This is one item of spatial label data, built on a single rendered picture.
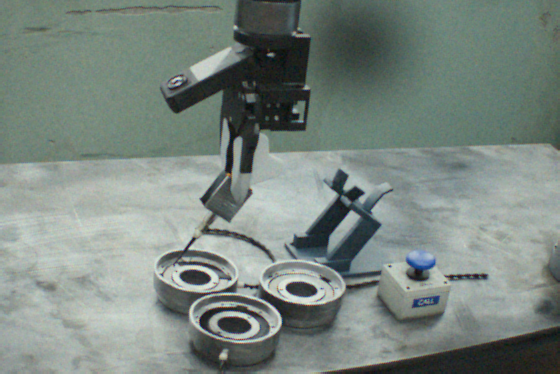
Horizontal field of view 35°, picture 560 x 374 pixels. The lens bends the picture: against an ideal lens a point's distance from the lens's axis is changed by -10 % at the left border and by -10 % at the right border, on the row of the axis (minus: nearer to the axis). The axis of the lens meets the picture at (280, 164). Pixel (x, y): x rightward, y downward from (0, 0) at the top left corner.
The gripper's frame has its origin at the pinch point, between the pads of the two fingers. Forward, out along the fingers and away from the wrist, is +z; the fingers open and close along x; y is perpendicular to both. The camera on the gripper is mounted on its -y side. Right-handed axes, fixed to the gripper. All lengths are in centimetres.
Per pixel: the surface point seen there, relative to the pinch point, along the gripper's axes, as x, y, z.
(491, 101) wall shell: 149, 148, 49
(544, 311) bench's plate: -18.7, 40.6, 13.3
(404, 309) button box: -14.0, 19.1, 11.5
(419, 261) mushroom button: -11.8, 21.2, 5.9
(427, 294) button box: -14.1, 22.0, 9.6
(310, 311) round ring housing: -13.2, 6.3, 10.2
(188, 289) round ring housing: -7.7, -7.1, 9.0
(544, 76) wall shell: 148, 172, 39
